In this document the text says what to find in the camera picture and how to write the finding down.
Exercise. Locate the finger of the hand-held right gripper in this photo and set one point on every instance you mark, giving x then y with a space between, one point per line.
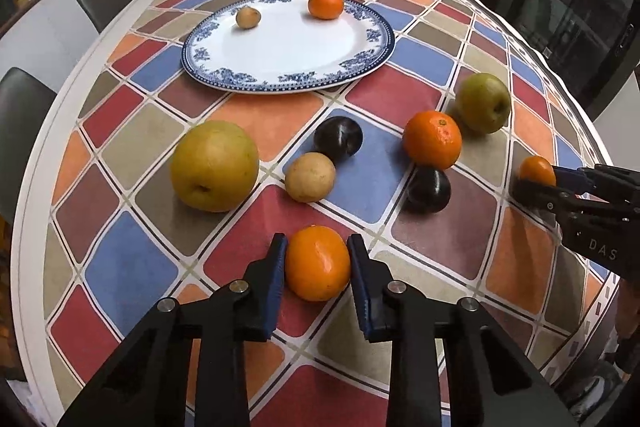
537 194
570 179

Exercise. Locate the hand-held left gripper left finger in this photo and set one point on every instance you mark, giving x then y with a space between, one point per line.
276 267

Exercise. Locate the large yellow pear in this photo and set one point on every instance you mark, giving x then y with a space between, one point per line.
215 166

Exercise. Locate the yellow-green pear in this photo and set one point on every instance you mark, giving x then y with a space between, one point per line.
483 103

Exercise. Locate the dark purple plum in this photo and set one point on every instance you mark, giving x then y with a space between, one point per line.
427 190
338 138

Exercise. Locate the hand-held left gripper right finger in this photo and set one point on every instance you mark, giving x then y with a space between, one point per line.
361 274

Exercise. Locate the medium orange mandarin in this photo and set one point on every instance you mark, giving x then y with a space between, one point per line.
317 263

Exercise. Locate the colourful checked tablecloth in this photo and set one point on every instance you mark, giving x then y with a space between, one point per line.
150 267

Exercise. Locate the tan round fruit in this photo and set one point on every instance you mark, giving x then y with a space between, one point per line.
310 177

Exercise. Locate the small orange mandarin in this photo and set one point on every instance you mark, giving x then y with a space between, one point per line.
537 169

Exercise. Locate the blue and white plate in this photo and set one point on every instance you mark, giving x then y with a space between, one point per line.
295 52

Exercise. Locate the large orange mandarin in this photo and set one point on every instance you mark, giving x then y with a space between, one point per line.
432 140

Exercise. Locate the small tan loquat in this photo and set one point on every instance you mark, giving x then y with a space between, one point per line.
248 17

